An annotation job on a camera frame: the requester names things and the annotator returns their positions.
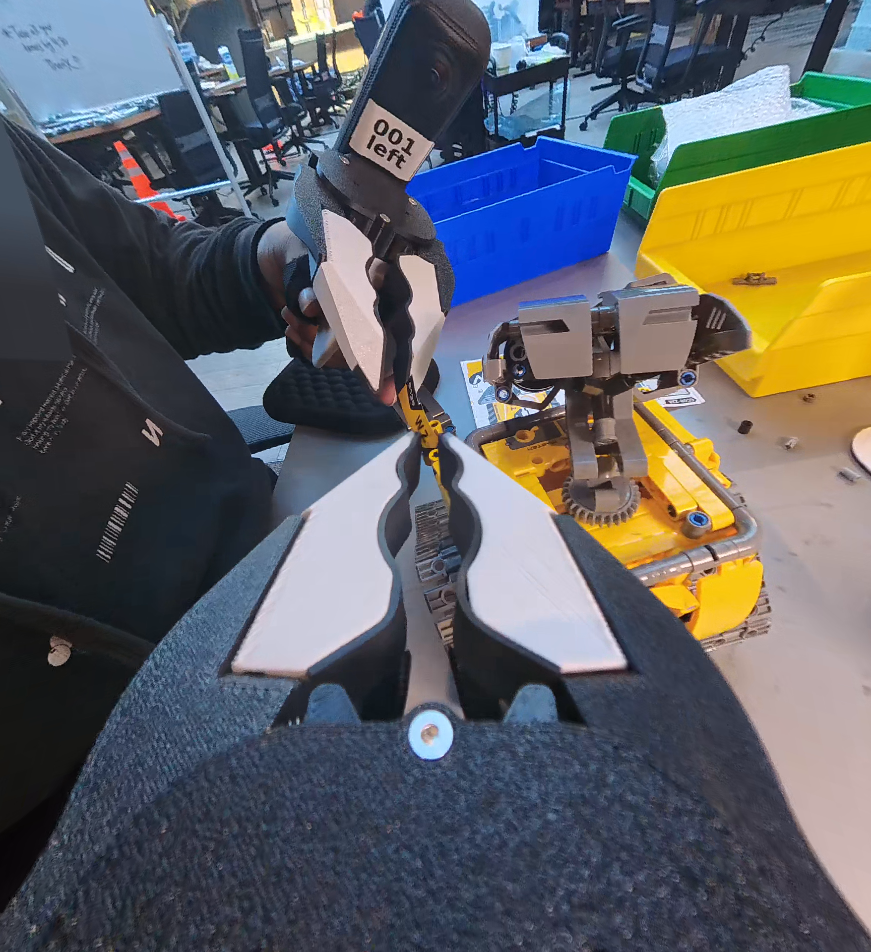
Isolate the green plastic bin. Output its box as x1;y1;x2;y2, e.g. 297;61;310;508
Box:
603;70;871;224

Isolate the yellow grey toy brick robot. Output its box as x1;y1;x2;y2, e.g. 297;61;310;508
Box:
415;357;773;654

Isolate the grey desk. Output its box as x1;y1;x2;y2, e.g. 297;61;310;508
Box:
270;212;871;952

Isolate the blue plastic bin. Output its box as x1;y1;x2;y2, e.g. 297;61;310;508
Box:
406;136;637;306

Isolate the bubble wrap sheet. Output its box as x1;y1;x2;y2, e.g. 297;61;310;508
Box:
647;65;834;187

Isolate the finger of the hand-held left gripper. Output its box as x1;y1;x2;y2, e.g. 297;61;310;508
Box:
311;208;390;394
394;253;449;389

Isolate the grey toy robot head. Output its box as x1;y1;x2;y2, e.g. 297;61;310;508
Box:
482;274;752;528

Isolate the person's left forearm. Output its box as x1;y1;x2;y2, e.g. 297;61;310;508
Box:
130;216;288;359

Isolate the white sticker sheet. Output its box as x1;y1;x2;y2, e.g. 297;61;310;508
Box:
461;358;708;428

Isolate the black utility cart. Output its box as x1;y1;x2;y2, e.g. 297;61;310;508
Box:
482;54;572;146

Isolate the yellow plastic bin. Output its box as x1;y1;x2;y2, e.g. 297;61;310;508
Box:
635;132;871;399

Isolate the black office chair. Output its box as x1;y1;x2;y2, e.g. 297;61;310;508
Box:
154;88;247;224
580;0;738;131
238;28;310;205

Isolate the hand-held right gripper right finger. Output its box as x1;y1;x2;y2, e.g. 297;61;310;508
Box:
439;433;628;676

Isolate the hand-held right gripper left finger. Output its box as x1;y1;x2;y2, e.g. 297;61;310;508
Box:
231;431;422;678

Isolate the person's left hand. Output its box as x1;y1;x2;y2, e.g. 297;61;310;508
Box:
257;219;326;360

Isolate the orange traffic cone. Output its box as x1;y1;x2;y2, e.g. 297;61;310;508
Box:
112;140;185;222

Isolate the whiteboard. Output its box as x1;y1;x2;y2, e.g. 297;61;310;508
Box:
0;0;184;120

